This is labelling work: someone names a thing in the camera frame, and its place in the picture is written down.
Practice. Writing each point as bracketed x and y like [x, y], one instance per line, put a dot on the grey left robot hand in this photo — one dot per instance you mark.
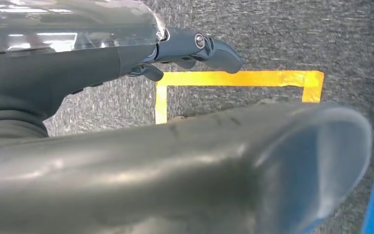
[174, 177]

